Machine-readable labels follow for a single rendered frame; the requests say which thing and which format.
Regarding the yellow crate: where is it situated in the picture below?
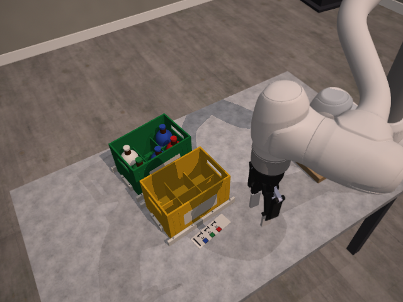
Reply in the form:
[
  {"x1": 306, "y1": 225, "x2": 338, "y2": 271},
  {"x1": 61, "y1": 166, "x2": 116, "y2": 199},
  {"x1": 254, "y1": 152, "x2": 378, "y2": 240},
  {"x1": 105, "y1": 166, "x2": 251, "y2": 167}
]
[{"x1": 139, "y1": 152, "x2": 229, "y2": 238}]

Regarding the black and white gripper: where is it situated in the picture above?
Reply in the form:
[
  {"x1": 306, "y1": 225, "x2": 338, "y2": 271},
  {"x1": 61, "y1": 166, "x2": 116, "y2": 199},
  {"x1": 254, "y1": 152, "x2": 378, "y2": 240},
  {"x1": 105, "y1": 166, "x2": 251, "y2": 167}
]
[{"x1": 247, "y1": 161, "x2": 285, "y2": 227}]

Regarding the green plastic crate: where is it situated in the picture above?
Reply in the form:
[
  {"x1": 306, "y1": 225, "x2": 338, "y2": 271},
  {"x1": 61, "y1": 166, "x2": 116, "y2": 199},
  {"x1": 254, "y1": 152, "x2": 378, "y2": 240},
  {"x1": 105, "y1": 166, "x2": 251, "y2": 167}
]
[{"x1": 108, "y1": 118, "x2": 191, "y2": 195}]

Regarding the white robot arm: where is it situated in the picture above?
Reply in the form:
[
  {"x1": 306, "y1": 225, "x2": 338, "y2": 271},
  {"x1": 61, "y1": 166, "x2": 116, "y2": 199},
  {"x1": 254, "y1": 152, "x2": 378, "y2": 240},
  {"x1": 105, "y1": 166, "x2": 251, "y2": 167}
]
[{"x1": 251, "y1": 0, "x2": 403, "y2": 194}]

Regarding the white paper pick list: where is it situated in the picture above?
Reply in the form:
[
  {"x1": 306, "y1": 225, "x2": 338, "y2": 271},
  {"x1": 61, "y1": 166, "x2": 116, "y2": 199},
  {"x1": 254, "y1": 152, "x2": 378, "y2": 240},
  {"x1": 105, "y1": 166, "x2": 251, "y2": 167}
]
[{"x1": 190, "y1": 214, "x2": 230, "y2": 249}]

